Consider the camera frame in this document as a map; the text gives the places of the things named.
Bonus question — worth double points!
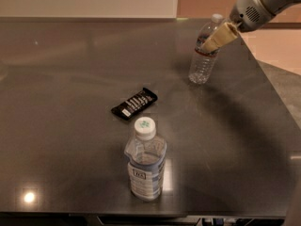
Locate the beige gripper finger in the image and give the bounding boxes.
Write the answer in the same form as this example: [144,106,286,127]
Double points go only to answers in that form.
[201,22,238,53]

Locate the clear water bottle red label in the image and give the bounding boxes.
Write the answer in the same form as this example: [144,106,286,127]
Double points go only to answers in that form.
[188,13,224,85]

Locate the black candy bar wrapper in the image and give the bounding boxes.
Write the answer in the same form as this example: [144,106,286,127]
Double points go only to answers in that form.
[111,88,158,121]

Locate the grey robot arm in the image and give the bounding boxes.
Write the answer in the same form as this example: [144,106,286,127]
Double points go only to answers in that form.
[201,0,301,53]

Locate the water bottle blue white label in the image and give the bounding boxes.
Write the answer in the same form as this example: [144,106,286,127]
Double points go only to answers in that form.
[124,117,166,201]

